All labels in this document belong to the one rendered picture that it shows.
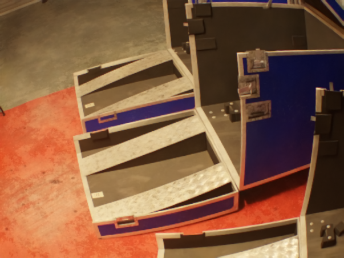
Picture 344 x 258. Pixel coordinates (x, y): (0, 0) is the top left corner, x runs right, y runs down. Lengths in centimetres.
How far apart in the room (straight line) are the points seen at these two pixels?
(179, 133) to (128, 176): 39
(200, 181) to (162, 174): 34
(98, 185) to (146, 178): 29
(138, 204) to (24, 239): 82
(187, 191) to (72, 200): 70
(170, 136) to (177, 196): 54
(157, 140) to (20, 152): 106
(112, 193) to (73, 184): 28
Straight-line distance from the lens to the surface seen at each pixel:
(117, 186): 314
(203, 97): 346
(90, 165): 332
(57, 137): 371
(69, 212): 303
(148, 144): 330
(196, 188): 289
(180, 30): 430
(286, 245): 246
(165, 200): 288
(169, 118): 346
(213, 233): 259
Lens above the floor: 195
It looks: 33 degrees down
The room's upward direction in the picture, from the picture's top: 5 degrees counter-clockwise
